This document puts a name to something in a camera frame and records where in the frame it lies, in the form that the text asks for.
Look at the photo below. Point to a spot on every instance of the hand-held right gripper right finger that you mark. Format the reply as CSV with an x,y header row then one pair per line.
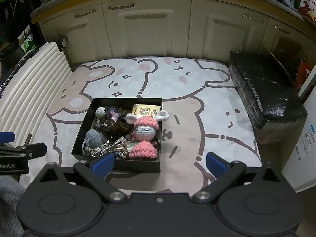
x,y
217,165

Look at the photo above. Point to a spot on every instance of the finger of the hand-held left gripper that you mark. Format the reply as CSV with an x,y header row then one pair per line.
x,y
7,137
34,150

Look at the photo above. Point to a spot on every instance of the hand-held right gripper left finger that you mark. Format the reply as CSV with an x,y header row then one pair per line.
x,y
102,166

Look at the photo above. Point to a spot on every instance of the grey crochet toy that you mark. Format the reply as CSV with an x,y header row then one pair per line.
x,y
95,138

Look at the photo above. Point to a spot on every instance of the black box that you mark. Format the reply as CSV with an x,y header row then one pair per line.
x,y
81,138

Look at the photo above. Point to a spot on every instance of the dark scrunchie bundle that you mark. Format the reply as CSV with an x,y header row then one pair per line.
x,y
114,123

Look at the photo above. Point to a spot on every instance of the white yarn ball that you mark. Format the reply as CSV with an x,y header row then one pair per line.
x,y
100,111

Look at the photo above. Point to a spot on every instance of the pink crochet doll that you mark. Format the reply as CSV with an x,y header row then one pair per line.
x,y
145,130

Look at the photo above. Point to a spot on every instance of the small yellow printed box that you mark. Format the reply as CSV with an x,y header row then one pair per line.
x,y
144,110

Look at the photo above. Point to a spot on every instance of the person's left forearm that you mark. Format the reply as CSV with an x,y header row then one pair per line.
x,y
9,202

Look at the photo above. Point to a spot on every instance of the white ribbed suitcase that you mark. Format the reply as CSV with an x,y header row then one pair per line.
x,y
32,84

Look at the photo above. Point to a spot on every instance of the bear printed blanket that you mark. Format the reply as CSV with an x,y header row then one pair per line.
x,y
187,108

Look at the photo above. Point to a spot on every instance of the white labelled carton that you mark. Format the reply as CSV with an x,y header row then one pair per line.
x,y
302,148

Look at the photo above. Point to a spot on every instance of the black wrapped package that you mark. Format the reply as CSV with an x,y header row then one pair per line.
x,y
264,88

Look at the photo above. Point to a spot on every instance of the green and white printed box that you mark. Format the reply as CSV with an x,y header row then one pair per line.
x,y
26,39

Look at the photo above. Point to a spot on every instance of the white cabinet door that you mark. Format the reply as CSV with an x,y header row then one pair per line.
x,y
224,37
274,39
79,39
148,32

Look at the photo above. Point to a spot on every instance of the brown cardboard box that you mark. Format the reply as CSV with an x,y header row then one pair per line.
x,y
286,54

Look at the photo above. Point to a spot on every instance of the red and white printed box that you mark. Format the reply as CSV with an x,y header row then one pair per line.
x,y
308,5

